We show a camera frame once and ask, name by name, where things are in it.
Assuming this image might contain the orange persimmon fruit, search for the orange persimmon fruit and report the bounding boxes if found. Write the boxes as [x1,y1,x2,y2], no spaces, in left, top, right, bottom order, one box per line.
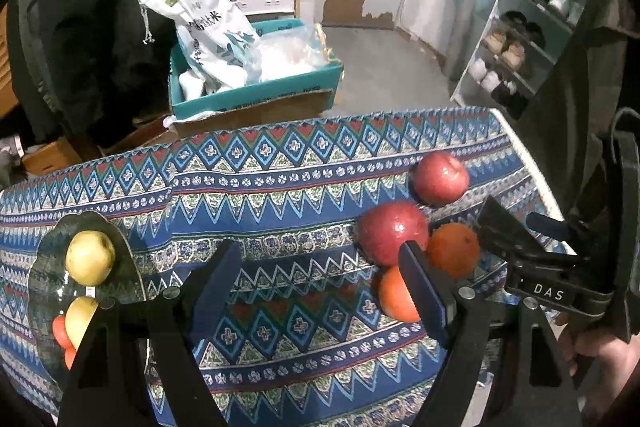
[426,222,480,279]

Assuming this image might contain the yellow green pear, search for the yellow green pear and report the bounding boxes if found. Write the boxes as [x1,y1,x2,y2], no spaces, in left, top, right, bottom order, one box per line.
[65,296,98,349]

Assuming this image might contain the small orange tangerine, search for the small orange tangerine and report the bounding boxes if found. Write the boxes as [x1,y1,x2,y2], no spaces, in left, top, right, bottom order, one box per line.
[52,315,76,369]

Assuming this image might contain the large dark red apple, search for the large dark red apple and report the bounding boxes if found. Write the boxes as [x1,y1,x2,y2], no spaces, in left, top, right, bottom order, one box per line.
[356,200,430,267]

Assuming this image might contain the person's hand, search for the person's hand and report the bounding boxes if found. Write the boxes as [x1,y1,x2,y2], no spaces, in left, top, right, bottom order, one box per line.
[554,313,639,426]

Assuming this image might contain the red apple far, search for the red apple far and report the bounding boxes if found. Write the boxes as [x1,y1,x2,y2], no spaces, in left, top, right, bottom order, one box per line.
[412,152,470,207]

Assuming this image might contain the dark glass plate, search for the dark glass plate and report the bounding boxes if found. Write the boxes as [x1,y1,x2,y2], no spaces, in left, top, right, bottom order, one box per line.
[27,211,145,393]

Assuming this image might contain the yellow apple on plate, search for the yellow apple on plate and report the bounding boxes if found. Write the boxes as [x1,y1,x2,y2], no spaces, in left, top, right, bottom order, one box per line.
[65,231,115,286]

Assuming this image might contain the orange tangerine near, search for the orange tangerine near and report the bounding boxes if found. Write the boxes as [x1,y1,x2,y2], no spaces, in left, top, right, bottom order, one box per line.
[378,265,420,322]

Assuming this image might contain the blue patterned cloth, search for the blue patterned cloth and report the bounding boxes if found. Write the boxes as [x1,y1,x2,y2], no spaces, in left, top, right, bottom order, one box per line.
[1,107,561,426]

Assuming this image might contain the brown cardboard box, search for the brown cardboard box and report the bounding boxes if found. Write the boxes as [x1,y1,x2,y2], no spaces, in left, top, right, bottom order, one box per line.
[22,138,81,176]

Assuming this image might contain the teal cardboard box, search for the teal cardboard box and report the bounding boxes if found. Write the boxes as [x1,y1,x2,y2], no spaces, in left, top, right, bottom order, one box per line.
[168,18,344,121]

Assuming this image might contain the white shoe rack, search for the white shoe rack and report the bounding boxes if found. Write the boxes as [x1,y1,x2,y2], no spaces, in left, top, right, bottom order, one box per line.
[451,0,587,120]

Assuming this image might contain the clear plastic bag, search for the clear plastic bag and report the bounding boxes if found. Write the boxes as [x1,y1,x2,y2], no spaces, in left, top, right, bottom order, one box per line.
[245,24,331,82]

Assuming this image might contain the black hanging coat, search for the black hanging coat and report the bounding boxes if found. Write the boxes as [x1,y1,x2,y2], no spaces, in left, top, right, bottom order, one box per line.
[8,0,176,148]

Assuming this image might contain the white rice bag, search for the white rice bag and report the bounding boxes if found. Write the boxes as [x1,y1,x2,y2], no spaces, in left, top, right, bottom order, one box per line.
[137,0,258,89]

